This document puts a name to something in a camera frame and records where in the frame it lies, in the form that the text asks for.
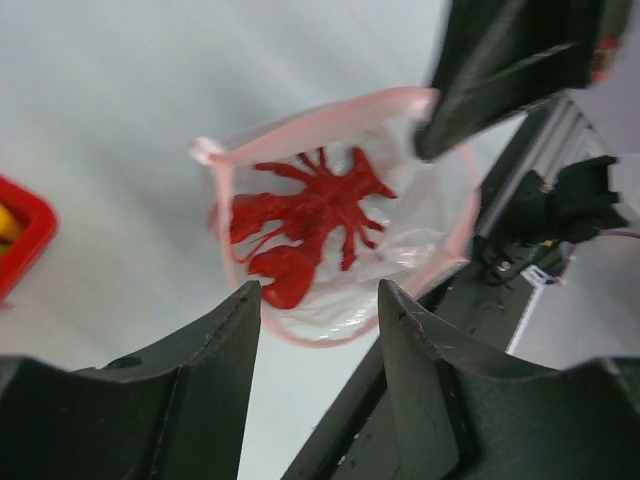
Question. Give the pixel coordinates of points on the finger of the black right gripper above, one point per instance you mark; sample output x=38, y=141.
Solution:
x=499, y=58

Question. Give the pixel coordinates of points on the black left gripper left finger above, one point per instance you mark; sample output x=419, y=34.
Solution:
x=175, y=409

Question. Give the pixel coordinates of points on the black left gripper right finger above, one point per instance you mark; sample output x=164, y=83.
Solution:
x=465, y=410

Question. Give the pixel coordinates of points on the red toy lobster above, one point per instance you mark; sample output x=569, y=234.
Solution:
x=293, y=229

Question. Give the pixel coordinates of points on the clear zip top bag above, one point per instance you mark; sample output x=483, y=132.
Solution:
x=429, y=225

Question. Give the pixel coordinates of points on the red plastic tray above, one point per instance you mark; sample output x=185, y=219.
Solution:
x=28, y=225

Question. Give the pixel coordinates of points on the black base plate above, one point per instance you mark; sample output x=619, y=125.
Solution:
x=553, y=280

